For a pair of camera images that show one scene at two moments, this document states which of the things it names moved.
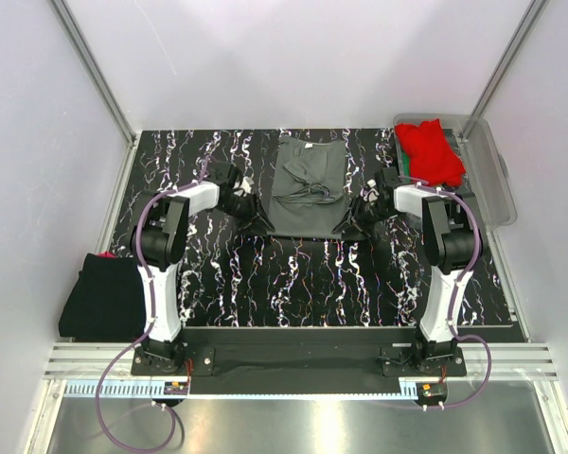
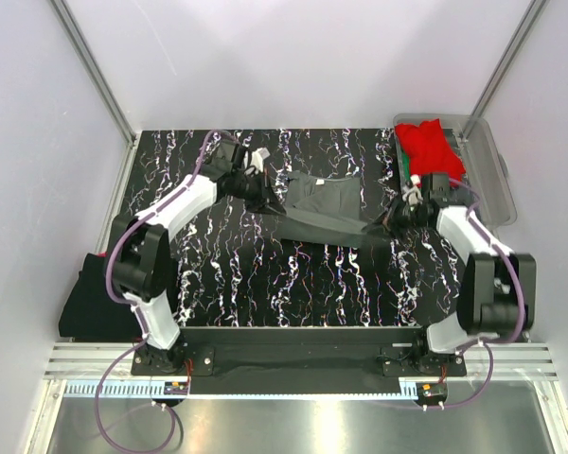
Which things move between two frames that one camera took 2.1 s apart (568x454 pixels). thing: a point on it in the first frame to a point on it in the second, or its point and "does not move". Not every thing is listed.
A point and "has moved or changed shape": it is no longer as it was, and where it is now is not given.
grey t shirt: (309, 188) has moved or changed shape
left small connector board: (176, 388) does not move
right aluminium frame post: (528, 22) does not move
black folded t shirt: (106, 302) does not move
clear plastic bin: (486, 174) does not move
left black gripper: (256, 219) to (264, 200)
